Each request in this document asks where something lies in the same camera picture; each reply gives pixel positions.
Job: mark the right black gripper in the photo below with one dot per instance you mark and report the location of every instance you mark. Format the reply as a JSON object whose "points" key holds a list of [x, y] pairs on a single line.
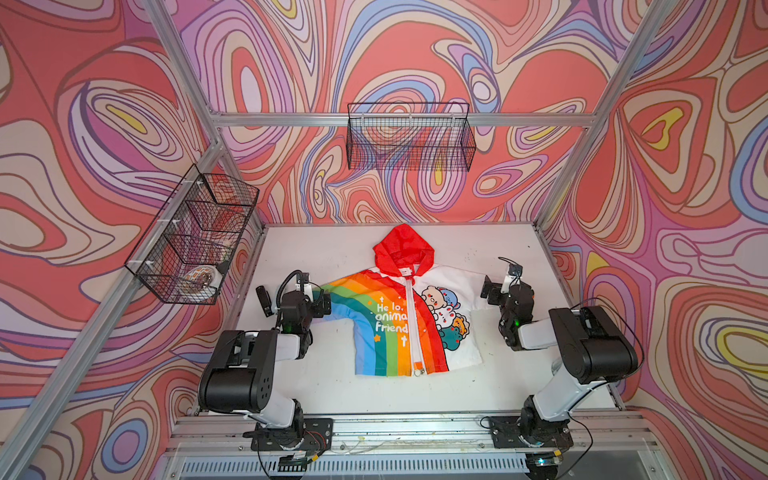
{"points": [[494, 290]]}

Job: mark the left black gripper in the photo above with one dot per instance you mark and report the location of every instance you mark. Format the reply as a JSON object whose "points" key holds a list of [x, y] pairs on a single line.
{"points": [[317, 310]]}

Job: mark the rainbow kids hooded jacket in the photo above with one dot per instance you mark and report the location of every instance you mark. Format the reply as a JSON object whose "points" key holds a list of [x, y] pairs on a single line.
{"points": [[410, 315]]}

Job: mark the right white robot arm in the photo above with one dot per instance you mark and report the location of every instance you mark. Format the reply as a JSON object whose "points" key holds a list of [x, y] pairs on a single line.
{"points": [[593, 351]]}

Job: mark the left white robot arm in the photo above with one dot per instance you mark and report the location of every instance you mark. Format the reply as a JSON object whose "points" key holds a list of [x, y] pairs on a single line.
{"points": [[240, 375]]}

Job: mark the black stapler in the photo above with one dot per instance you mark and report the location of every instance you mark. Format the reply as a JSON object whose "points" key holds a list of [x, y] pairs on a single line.
{"points": [[265, 300]]}

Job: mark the round tin in basket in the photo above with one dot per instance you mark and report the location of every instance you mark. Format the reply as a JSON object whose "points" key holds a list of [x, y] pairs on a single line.
{"points": [[201, 281]]}

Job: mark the black wire basket left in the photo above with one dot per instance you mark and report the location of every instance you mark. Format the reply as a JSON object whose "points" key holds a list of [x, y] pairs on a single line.
{"points": [[201, 223]]}

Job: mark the black wire basket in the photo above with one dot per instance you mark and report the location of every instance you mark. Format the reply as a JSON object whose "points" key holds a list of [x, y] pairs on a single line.
{"points": [[410, 136], [201, 223]]}

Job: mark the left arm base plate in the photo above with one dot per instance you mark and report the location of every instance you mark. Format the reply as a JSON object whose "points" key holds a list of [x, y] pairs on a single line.
{"points": [[309, 435]]}

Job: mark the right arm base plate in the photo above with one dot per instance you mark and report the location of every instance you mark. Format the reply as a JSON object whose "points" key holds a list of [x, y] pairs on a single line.
{"points": [[521, 432]]}

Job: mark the aluminium cage frame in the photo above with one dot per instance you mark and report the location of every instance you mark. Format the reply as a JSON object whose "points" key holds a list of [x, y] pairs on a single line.
{"points": [[639, 154]]}

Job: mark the black wire basket back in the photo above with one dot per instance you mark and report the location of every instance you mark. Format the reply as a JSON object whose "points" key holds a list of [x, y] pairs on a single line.
{"points": [[410, 136]]}

